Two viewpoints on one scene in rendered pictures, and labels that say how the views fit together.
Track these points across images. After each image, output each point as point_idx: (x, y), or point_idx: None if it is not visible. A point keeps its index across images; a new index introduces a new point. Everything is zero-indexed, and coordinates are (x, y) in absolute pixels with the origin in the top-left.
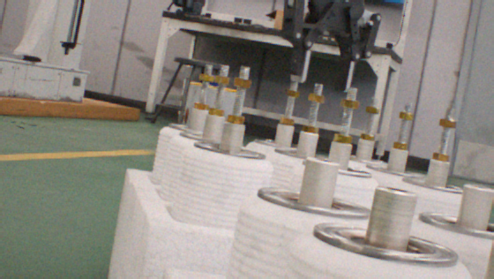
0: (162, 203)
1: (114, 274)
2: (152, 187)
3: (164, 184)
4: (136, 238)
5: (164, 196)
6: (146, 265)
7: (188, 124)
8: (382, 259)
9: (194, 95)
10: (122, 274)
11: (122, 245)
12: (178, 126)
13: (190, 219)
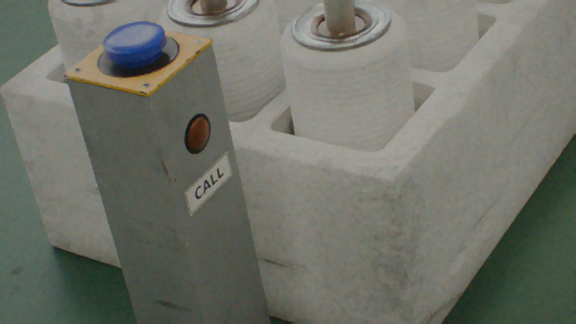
0: (512, 4)
1: (464, 239)
2: (459, 66)
3: (474, 23)
4: (553, 29)
5: (477, 32)
6: None
7: (226, 123)
8: None
9: (216, 65)
10: (516, 140)
11: (485, 160)
12: (389, 11)
13: None
